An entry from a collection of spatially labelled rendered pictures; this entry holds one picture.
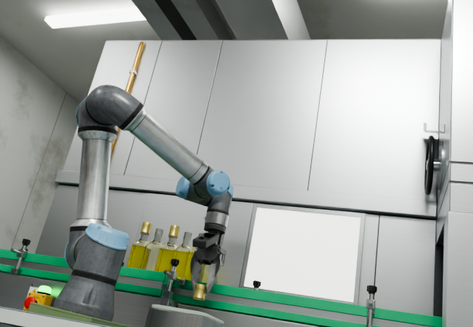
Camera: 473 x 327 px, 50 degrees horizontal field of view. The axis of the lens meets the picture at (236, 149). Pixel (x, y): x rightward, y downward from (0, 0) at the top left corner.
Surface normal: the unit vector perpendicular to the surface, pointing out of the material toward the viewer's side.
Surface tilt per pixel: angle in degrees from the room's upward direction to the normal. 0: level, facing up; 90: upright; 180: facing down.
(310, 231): 90
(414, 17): 180
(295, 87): 90
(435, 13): 180
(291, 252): 90
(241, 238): 90
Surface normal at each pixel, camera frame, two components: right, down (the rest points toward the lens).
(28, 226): 0.92, 0.02
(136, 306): -0.25, -0.42
